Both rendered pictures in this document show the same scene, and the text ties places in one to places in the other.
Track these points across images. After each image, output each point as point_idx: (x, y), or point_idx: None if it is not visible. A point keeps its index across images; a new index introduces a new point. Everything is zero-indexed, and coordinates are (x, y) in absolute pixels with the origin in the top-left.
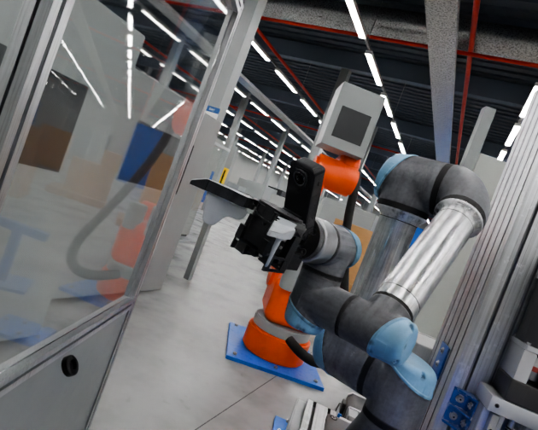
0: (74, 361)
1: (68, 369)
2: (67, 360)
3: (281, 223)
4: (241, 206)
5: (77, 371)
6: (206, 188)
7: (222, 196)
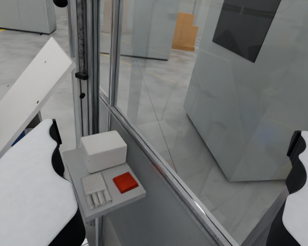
0: (82, 95)
1: (80, 94)
2: (82, 92)
3: (33, 128)
4: (267, 239)
5: (79, 97)
6: (292, 153)
7: (289, 189)
